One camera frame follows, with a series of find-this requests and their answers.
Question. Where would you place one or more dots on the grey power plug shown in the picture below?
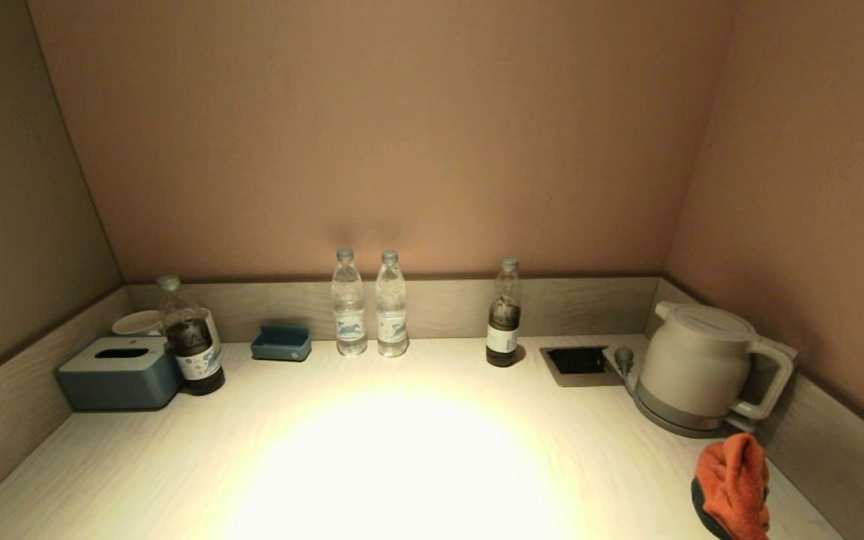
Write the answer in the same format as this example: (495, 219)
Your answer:
(623, 360)

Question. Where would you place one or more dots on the recessed black socket box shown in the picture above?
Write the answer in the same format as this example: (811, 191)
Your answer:
(578, 361)

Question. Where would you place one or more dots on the white electric kettle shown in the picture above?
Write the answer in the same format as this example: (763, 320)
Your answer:
(691, 360)

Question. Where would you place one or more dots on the clear water bottle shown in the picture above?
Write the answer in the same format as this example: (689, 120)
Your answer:
(391, 315)
(349, 315)

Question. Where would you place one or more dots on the orange microfibre cloth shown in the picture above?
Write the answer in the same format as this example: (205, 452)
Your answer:
(736, 487)

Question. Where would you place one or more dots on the dark drink bottle patterned label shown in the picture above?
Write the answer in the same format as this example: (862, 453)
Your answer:
(192, 352)

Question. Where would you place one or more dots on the grey kettle base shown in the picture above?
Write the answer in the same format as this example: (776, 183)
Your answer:
(664, 421)

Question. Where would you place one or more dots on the slim dark bottle white label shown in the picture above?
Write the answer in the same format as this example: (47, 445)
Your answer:
(504, 330)

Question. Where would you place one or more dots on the small blue tray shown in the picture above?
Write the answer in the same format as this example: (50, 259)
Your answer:
(282, 346)

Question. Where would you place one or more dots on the white ceramic cup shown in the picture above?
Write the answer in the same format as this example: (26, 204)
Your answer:
(136, 322)
(212, 330)

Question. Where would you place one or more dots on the blue-grey tissue box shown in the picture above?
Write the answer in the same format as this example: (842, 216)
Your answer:
(117, 379)

